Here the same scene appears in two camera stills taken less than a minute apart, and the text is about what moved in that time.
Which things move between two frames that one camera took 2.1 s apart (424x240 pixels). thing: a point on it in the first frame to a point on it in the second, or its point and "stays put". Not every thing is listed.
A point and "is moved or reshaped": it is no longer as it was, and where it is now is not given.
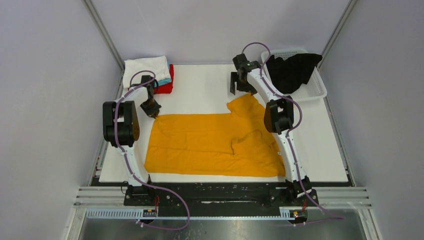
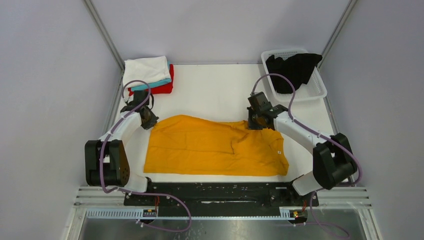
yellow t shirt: [238, 144] is moved or reshaped
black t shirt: [288, 76] stays put
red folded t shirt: [168, 88] stays put
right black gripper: [237, 78] to [255, 122]
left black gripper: [153, 112] to [148, 125]
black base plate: [220, 195] stays put
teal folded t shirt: [166, 80] stays put
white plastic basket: [314, 88] stays put
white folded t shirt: [158, 65] stays put
